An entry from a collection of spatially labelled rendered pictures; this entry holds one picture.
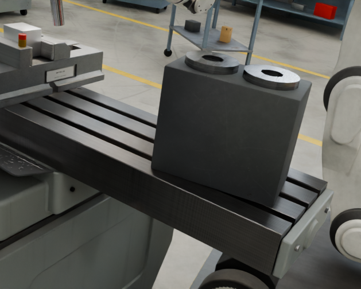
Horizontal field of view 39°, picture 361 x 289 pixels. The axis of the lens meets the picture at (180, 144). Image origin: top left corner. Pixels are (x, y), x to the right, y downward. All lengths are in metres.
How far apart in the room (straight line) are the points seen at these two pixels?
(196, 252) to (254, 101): 1.54
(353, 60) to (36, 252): 0.79
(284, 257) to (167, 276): 1.34
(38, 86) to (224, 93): 0.50
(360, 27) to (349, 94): 0.15
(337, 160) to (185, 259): 1.12
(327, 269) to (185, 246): 1.02
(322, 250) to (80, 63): 0.80
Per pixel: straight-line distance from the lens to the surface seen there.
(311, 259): 1.39
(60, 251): 1.15
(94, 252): 1.28
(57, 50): 1.16
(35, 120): 1.03
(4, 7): 5.84
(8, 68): 1.10
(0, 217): 0.98
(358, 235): 1.29
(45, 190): 1.03
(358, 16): 1.17
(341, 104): 1.16
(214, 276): 1.22
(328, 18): 7.74
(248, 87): 0.77
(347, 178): 1.28
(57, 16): 1.09
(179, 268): 2.15
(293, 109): 0.76
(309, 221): 0.85
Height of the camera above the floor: 1.34
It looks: 25 degrees down
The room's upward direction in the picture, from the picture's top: 9 degrees clockwise
